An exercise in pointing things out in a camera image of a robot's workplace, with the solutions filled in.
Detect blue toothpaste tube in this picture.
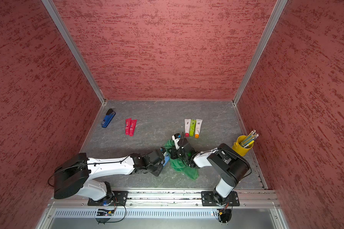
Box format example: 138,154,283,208
163,153,170,167

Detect green microfiber cloth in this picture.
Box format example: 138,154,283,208
164,139,199,180

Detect white tube pink cap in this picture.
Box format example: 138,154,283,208
184,119,192,137

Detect pink toothpaste tube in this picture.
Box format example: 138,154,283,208
129,120,137,136
125,118,131,135

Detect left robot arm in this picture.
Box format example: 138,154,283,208
53,147,166,203

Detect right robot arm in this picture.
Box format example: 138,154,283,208
169,136,251,206

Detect lime green toothpaste tube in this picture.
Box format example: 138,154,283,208
189,119,196,137

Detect white tube orange cap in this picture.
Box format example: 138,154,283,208
195,119,203,138

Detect yellow cup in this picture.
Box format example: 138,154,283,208
232,135,254,156

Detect blue stapler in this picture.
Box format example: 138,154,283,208
101,108,116,128

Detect pencils in cup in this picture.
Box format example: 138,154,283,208
240,130,259,148

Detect right corner aluminium profile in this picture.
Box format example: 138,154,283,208
233,0,288,107

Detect corner aluminium profile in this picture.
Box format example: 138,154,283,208
42,0,107,105
233,0,288,107

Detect left corner aluminium profile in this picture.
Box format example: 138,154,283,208
42,0,107,105

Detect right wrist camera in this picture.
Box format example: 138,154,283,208
172,133,183,150

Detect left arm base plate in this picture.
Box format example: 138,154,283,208
88,191,129,207

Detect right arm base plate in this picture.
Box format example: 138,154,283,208
201,191,240,207

